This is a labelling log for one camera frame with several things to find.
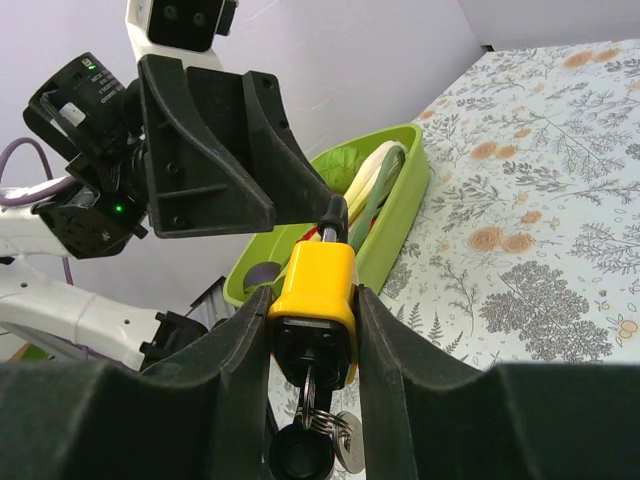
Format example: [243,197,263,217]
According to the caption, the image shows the purple eggplant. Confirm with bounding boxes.
[242,261,282,294]

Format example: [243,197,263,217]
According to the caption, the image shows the floral table mat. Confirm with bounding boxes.
[381,39,639,369]

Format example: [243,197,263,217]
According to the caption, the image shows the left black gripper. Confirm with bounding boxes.
[23,52,275,259]

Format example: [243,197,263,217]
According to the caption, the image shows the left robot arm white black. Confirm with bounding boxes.
[1,52,331,371]

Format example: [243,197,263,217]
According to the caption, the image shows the green beans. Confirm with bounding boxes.
[349,153,393,252]

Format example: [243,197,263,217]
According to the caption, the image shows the green plastic basket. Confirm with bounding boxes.
[223,123,429,307]

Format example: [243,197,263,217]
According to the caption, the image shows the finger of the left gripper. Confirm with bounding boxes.
[186,67,331,225]

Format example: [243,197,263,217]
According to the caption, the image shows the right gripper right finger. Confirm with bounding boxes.
[355,287,639,479]

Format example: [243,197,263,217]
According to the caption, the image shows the red chili pepper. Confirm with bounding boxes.
[301,226,322,241]

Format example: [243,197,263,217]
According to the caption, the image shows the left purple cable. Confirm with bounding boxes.
[0,137,96,361]

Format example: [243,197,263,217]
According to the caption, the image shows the silver keys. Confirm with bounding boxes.
[296,367,365,474]

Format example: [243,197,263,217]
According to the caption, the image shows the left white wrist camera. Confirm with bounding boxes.
[125,0,239,70]

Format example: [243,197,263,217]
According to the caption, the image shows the green round cabbage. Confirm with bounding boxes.
[312,145,366,194]

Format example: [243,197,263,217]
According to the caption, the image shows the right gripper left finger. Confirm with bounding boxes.
[1,287,272,479]

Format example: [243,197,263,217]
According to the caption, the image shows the white leek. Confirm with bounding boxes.
[344,141,408,226]

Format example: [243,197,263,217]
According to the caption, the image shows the yellow padlock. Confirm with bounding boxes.
[268,195,357,479]

